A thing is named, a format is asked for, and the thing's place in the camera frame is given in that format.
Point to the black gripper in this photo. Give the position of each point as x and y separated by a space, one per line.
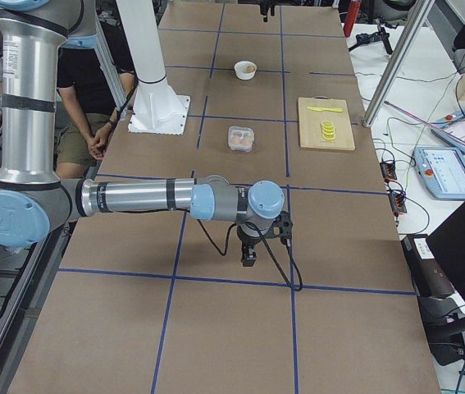
247 238

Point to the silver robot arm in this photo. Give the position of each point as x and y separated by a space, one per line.
34 200

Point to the clear plastic egg box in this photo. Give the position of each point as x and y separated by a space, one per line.
242 132

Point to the wooden cutting board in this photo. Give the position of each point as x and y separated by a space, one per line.
310 136

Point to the yellow plastic knife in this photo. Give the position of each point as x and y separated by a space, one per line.
322 109

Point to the black computer tower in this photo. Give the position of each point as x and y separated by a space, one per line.
428 276

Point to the white ceramic bowl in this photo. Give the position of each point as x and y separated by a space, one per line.
240 70

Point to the blue teach pendant near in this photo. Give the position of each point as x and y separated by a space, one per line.
442 170

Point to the seated person in black shirt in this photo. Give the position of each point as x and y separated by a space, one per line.
88 100

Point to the red cylinder bottle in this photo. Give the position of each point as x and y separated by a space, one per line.
352 14

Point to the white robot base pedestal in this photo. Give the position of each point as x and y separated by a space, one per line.
157 109

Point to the aluminium frame post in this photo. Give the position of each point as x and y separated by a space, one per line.
415 21

